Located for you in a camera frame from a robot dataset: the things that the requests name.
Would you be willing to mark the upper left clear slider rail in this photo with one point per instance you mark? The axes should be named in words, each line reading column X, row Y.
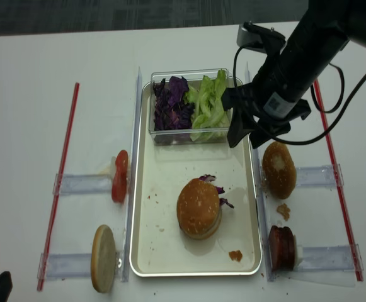
column 69, row 184

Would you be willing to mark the sesame top bun front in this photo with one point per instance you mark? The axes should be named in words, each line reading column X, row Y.
column 197, row 206

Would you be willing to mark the red strip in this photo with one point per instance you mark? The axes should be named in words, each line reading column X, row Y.
column 348, row 227
column 45, row 254

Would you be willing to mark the white pusher block at patties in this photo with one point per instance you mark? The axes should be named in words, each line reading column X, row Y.
column 298, row 258

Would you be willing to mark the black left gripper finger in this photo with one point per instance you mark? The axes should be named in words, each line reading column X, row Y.
column 6, row 286

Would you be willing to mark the clear slider rail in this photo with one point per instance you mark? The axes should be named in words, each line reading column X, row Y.
column 323, row 176
column 69, row 184
column 64, row 266
column 336, row 258

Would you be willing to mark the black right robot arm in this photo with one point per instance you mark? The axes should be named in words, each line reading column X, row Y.
column 323, row 31

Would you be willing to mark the lower left clear slider rail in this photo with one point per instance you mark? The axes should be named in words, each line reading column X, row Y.
column 64, row 266

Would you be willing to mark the tomato slices upright stack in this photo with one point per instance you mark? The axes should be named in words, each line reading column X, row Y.
column 119, row 186

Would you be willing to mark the pale bun half upright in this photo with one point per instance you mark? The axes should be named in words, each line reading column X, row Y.
column 103, row 259

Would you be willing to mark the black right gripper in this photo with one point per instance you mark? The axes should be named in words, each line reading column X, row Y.
column 265, row 106

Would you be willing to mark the green lettuce leaves in box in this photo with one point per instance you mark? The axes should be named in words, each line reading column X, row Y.
column 209, row 117

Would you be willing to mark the right red strip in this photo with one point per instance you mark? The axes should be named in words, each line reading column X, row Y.
column 348, row 227

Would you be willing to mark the purple cabbage leaves in box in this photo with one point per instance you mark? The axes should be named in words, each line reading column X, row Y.
column 171, row 112

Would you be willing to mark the sesame bun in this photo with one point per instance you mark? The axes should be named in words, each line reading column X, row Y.
column 279, row 170
column 197, row 206

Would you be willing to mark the clear plastic salad box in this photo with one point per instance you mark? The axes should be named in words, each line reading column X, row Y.
column 193, row 77

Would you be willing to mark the brown meat patties stack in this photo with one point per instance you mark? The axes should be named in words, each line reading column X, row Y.
column 282, row 248

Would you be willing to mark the right long clear rail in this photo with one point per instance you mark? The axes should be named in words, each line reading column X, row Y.
column 262, row 221

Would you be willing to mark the brown crumb on table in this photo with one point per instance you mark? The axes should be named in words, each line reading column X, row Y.
column 284, row 210

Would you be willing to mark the sesame top bun rear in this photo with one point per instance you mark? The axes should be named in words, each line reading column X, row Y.
column 279, row 170

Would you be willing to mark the left red strip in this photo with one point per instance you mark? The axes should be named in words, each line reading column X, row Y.
column 45, row 254

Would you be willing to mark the upper right clear slider rail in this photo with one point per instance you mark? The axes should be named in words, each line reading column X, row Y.
column 323, row 176

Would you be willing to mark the orange crumb on tray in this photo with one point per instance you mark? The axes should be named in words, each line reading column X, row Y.
column 236, row 255

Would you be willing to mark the lower right clear slider rail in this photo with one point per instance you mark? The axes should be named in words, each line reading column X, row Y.
column 336, row 258

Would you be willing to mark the metal baking tray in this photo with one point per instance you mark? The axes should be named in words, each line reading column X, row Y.
column 158, row 247

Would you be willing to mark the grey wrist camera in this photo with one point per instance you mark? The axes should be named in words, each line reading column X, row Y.
column 259, row 39

